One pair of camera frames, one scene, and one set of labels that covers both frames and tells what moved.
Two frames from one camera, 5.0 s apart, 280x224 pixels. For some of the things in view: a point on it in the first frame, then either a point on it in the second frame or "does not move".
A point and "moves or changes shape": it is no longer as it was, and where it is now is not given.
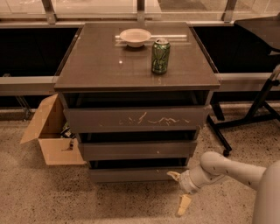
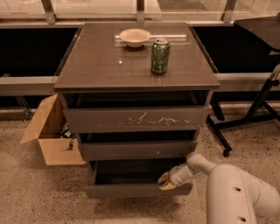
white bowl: (135, 37) does not move
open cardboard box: (59, 143) does not move
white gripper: (185, 181) to (175, 178)
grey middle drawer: (136, 150) does not move
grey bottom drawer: (135, 174) moves or changes shape
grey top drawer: (175, 117) does not move
